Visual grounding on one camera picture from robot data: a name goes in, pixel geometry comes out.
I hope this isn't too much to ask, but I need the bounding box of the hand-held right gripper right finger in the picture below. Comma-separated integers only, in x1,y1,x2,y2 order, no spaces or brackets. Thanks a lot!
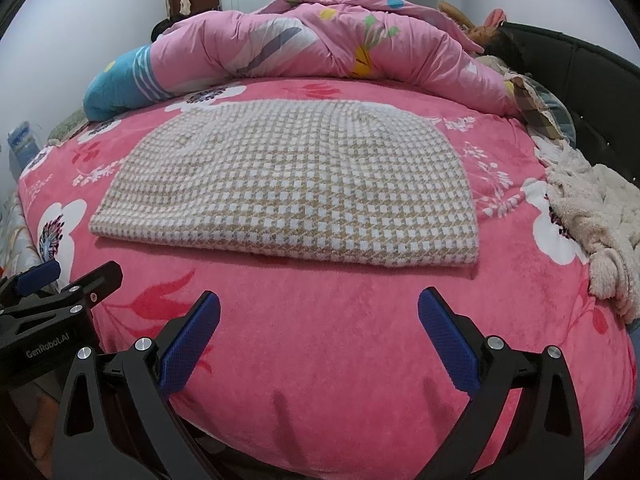
417,287,586,480

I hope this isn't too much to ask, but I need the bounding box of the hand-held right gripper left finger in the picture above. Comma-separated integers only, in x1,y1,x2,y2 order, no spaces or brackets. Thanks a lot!
52,290,221,480

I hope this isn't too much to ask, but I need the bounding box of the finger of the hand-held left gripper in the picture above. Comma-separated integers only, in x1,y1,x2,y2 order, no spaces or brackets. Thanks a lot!
0,260,62,306
0,261,123,333

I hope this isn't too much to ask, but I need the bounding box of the beige houndstooth knit coat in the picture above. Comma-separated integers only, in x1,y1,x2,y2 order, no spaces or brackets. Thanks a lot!
89,100,481,267

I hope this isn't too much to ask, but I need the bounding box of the floral bed sheet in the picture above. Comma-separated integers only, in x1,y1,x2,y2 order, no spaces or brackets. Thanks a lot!
0,192,46,278

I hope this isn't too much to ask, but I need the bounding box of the pink floral fleece blanket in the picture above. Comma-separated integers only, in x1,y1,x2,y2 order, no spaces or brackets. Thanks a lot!
15,77,633,476

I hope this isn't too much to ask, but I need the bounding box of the blue plastic pack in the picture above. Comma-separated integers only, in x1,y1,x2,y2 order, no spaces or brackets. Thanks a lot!
7,120,41,167

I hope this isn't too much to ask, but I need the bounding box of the grey-green blanket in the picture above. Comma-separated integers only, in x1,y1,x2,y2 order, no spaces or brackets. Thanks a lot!
47,107,89,144

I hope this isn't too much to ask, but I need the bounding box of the cream fleece garment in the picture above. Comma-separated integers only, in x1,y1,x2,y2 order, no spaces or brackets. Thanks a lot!
532,137,640,321

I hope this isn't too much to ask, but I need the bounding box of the plaid pillow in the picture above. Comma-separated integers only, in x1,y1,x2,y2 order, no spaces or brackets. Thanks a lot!
502,72,576,141

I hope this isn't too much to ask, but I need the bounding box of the pink and blue duvet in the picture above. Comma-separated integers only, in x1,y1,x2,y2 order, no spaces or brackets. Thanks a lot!
82,0,526,122

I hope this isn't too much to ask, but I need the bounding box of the black padded headboard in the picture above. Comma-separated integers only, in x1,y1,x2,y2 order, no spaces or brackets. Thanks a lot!
500,20,640,181

